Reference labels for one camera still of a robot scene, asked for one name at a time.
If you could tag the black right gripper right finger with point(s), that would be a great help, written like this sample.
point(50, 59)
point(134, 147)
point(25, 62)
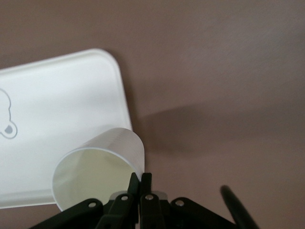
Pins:
point(152, 212)

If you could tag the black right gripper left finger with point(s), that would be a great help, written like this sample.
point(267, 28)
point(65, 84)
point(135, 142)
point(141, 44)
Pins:
point(124, 212)

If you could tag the white plastic cup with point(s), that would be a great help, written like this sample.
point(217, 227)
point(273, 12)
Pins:
point(95, 171)

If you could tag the cream tray with bear print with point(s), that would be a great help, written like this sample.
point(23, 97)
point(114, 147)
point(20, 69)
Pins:
point(59, 100)

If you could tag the brown table cover mat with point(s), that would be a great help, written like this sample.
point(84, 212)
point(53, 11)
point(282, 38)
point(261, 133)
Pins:
point(214, 71)

